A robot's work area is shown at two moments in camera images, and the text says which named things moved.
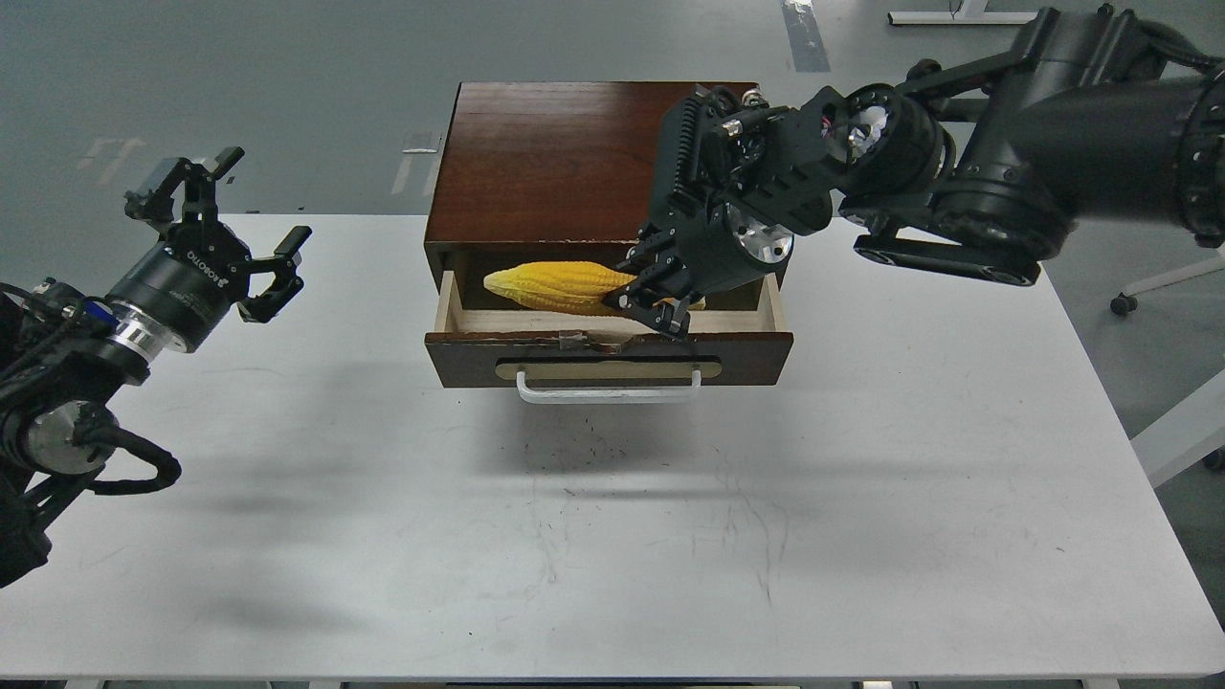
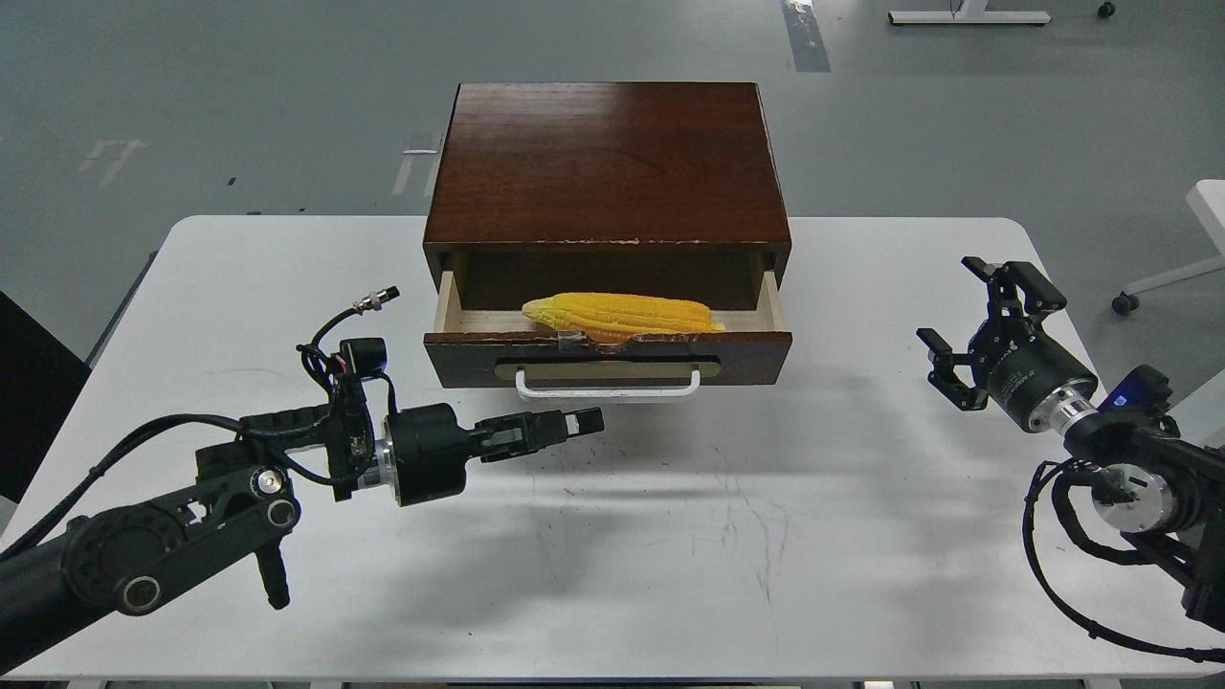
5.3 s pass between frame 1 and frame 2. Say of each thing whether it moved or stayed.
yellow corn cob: moved
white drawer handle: stayed
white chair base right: stayed
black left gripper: moved
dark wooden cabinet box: stayed
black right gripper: moved
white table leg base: stayed
